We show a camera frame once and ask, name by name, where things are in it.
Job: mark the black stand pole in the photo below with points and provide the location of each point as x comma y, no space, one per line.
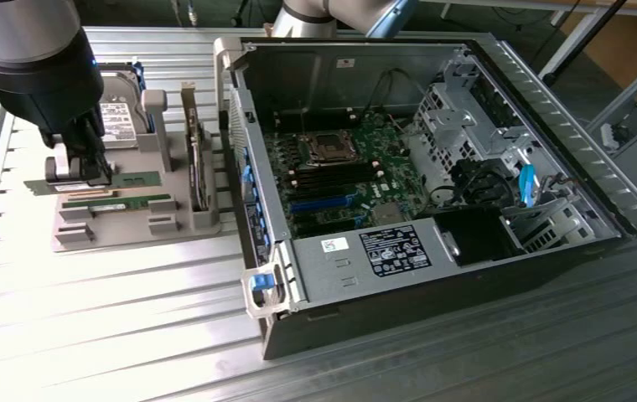
587,37

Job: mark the blue case latch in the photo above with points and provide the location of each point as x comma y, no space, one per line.
262,281

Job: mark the silver hard disk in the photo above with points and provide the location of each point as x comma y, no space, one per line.
120,113

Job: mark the grey power supply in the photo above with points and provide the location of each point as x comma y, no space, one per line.
318,268

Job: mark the black RAM slot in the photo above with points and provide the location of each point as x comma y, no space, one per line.
333,166
334,171
338,181
337,176

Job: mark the CPU socket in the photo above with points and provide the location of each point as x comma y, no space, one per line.
330,148

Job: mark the black fan shroud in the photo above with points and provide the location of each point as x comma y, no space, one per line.
475,234

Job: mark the wooden desk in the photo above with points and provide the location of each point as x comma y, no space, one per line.
626,37

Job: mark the blue expansion slot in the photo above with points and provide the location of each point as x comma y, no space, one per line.
321,204

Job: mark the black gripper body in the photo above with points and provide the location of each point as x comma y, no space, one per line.
44,92

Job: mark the green motherboard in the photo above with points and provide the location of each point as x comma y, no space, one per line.
385,176

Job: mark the grey parts rack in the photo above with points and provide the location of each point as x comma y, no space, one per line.
128,234

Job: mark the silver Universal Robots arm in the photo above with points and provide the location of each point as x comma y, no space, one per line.
11,29

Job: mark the green RAM stick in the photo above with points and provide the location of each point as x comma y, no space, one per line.
123,202
134,179

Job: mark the open black PC case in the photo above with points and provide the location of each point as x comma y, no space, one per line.
385,310

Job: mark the black expansion slot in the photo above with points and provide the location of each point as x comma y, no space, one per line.
318,193

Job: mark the silver chipset heatsink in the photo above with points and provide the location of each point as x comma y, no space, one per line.
388,213

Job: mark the black graphics card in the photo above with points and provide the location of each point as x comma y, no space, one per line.
197,159

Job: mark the metal disk bay cage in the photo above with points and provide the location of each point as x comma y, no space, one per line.
453,121

